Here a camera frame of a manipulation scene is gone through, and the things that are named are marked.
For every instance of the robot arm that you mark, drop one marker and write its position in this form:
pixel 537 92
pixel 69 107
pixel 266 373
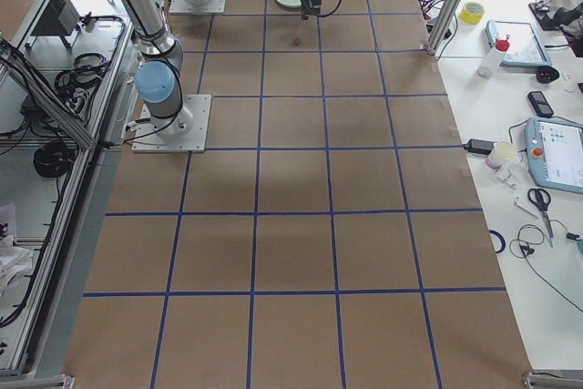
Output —
pixel 158 80

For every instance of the yellow tape roll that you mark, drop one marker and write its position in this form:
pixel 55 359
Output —
pixel 472 13

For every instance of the white squeeze bottle red cap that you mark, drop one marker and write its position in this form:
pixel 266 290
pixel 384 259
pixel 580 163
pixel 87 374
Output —
pixel 494 58

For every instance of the black power brick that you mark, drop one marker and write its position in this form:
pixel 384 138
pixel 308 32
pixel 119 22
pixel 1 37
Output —
pixel 479 146

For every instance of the blue teach pendant far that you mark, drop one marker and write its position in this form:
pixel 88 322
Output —
pixel 526 48

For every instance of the blue teach pendant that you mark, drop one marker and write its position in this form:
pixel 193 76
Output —
pixel 554 153
pixel 526 48

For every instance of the blue teach pendant near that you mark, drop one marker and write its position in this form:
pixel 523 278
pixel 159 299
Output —
pixel 554 153

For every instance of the black scissors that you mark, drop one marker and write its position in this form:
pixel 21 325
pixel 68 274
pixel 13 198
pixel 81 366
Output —
pixel 541 199

